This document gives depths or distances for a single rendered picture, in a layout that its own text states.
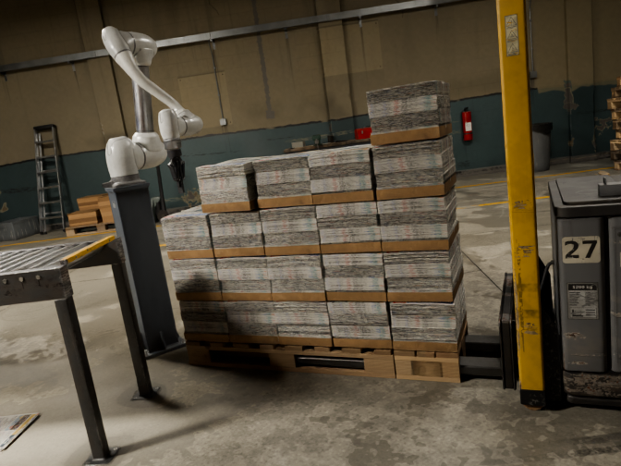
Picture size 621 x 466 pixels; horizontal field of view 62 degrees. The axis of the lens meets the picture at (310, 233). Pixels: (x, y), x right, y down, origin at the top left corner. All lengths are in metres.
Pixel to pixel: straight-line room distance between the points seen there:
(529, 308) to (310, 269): 0.96
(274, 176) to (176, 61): 7.31
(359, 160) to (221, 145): 7.23
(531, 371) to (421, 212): 0.74
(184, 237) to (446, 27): 7.40
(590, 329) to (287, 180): 1.36
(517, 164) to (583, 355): 0.75
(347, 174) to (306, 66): 7.01
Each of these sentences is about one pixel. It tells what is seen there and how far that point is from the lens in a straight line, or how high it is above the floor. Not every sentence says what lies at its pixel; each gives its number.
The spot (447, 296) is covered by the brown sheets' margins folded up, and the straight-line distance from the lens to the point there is 2.27.
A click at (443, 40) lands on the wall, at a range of 9.41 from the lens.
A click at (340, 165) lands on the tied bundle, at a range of 2.26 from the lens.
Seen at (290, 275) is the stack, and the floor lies 0.51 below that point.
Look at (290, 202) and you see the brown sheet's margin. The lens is 2.38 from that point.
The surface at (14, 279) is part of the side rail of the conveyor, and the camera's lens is 2.21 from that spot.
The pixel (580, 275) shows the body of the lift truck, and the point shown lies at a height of 0.54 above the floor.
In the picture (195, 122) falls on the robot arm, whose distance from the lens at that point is 2.97.
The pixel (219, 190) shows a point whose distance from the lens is 2.53.
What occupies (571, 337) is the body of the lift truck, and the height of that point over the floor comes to 0.30.
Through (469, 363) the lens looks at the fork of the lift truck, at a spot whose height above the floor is 0.07.
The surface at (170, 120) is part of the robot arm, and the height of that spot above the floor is 1.31.
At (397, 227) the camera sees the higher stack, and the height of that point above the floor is 0.71.
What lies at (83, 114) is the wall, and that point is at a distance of 10.16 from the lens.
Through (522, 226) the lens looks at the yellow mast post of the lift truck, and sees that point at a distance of 1.97.
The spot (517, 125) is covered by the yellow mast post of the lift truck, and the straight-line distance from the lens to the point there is 1.93.
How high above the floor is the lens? 1.17
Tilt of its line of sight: 11 degrees down
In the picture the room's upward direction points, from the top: 8 degrees counter-clockwise
